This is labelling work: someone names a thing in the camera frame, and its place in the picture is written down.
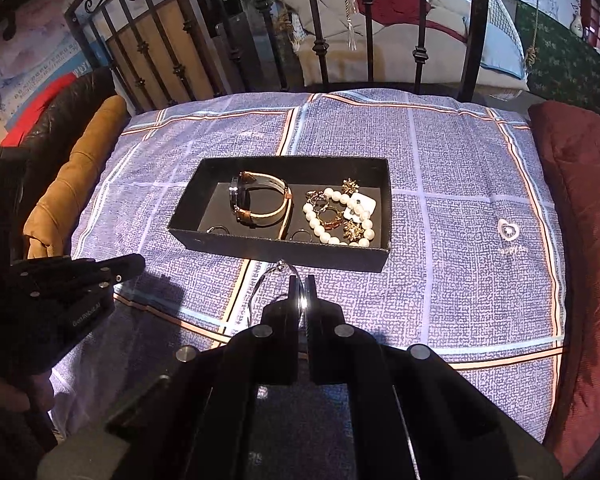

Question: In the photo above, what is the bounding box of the red blanket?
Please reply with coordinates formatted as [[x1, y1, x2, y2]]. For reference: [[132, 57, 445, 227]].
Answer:
[[350, 0, 469, 45]]

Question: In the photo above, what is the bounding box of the brown strap wristwatch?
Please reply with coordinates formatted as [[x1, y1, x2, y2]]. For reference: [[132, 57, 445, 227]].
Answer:
[[228, 170, 295, 241]]

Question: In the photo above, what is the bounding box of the black rectangular jewelry box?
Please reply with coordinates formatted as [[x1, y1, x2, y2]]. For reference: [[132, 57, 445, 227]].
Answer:
[[167, 156, 393, 274]]

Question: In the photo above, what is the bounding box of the white wicker hanging swing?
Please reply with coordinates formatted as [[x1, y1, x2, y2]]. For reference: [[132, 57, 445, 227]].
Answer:
[[280, 0, 529, 97]]

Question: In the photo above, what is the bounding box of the beige pillow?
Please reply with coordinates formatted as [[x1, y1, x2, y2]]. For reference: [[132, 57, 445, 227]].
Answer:
[[426, 0, 472, 32], [282, 0, 377, 45]]

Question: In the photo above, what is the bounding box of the tan cushion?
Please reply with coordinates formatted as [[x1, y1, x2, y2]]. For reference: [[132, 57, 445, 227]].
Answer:
[[22, 94, 129, 259]]

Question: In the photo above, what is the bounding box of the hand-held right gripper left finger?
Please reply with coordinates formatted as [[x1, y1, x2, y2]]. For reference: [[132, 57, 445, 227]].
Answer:
[[105, 275, 303, 480]]

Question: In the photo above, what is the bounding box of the cream tassel rope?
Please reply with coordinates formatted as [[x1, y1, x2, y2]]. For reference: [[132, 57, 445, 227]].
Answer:
[[339, 0, 359, 52]]

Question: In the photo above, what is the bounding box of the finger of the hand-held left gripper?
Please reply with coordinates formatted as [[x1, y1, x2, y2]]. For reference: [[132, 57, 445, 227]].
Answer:
[[27, 253, 147, 307], [9, 255, 101, 286]]

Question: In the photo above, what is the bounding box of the black metal bed frame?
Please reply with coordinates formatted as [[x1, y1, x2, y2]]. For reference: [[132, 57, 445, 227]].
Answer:
[[64, 0, 492, 112]]

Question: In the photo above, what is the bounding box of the white earring card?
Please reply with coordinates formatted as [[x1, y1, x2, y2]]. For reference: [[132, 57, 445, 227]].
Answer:
[[346, 194, 377, 222]]

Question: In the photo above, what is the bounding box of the blue plaid bed sheet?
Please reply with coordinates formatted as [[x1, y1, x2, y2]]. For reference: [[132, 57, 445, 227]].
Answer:
[[50, 87, 569, 461]]

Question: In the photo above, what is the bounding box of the black quilted jacket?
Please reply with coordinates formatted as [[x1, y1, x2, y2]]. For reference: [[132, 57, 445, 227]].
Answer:
[[17, 67, 117, 173]]

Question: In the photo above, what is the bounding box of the thin silver bangle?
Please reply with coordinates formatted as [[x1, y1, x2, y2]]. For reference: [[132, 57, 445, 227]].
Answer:
[[247, 258, 302, 332]]

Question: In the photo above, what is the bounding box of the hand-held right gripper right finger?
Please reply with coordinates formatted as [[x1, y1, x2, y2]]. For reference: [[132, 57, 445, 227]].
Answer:
[[306, 275, 503, 480]]

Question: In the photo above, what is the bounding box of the red puffer jacket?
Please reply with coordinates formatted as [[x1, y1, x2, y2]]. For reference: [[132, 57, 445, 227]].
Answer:
[[2, 72, 77, 147]]

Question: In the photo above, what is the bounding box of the dark red quilt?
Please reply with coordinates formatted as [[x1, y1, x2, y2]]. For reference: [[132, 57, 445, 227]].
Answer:
[[526, 101, 600, 477]]

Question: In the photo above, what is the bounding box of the white pearl bracelet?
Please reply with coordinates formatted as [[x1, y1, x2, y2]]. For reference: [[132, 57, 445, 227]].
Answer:
[[302, 186, 377, 247]]

